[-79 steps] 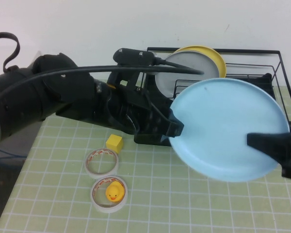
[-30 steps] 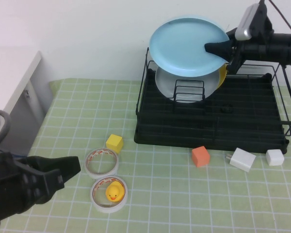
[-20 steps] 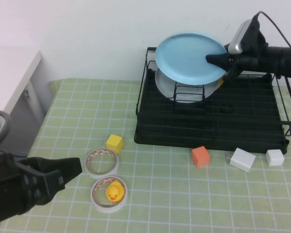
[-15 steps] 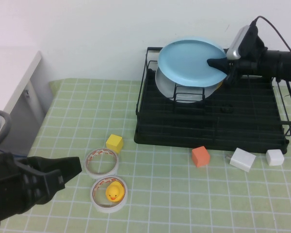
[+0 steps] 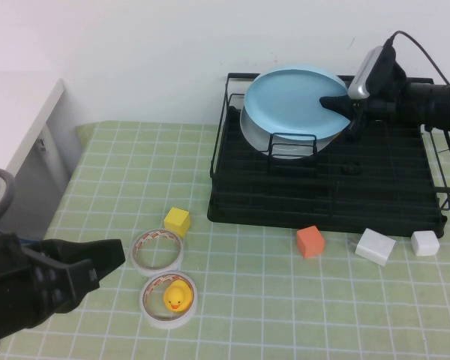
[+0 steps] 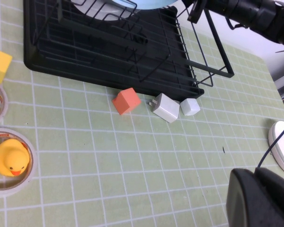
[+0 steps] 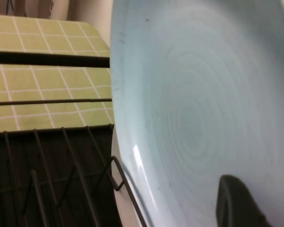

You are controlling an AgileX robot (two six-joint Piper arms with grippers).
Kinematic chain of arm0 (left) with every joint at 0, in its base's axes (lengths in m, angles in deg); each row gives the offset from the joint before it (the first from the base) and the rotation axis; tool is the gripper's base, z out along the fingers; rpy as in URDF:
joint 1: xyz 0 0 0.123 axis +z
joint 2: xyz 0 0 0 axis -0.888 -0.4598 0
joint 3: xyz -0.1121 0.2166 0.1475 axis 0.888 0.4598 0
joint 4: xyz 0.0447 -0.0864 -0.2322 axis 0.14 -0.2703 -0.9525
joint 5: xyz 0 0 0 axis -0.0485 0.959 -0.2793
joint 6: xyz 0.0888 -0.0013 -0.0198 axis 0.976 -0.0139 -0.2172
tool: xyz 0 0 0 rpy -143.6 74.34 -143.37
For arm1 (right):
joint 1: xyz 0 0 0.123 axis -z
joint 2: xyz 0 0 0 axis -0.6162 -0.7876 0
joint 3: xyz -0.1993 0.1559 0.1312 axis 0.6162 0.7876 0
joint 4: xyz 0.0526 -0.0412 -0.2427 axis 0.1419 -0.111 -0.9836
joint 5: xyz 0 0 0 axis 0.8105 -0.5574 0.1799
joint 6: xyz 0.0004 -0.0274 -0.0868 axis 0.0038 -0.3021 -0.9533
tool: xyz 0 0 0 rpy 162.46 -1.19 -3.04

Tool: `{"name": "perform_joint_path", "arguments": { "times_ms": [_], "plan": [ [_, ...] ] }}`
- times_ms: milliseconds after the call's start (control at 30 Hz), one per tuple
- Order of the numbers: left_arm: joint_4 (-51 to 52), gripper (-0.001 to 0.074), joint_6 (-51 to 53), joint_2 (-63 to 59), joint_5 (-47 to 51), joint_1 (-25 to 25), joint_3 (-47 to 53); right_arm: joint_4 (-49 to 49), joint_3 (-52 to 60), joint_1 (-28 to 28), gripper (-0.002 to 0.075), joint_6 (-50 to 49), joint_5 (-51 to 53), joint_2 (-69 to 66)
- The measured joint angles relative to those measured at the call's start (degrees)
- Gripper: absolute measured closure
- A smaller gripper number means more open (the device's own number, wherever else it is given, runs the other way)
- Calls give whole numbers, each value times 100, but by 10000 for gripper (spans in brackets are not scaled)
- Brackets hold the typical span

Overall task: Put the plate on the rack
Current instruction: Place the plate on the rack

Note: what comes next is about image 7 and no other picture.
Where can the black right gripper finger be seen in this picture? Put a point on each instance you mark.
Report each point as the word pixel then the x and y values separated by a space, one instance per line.
pixel 234 208

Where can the light blue plate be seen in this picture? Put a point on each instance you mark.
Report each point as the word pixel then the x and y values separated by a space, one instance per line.
pixel 191 94

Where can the green checkered tablecloth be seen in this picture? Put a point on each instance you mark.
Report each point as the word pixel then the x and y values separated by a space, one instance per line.
pixel 49 80

